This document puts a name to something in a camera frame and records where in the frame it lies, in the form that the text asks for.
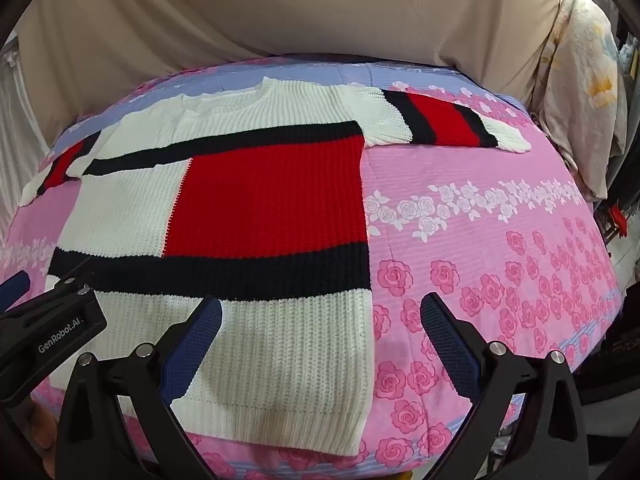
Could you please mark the small red object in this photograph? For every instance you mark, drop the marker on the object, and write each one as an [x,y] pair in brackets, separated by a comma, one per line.
[620,220]

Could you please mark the beige cloth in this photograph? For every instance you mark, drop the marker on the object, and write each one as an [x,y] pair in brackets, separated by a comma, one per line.
[250,10]

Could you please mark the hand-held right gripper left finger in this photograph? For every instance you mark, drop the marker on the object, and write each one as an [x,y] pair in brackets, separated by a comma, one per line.
[192,355]

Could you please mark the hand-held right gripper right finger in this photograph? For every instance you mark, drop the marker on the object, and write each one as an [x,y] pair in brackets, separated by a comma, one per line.
[450,345]

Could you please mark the pale floral pillow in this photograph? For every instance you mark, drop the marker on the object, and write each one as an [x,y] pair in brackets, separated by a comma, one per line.
[575,85]

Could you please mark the white curtain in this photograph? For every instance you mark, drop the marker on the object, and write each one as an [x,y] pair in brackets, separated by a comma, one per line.
[20,125]

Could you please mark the pink floral bedsheet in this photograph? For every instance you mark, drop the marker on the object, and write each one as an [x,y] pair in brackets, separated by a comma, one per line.
[475,260]

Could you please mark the red white black knit sweater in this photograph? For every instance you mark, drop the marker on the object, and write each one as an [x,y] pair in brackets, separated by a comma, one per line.
[260,200]

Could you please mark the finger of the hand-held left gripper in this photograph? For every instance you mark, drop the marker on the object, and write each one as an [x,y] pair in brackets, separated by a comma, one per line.
[15,284]

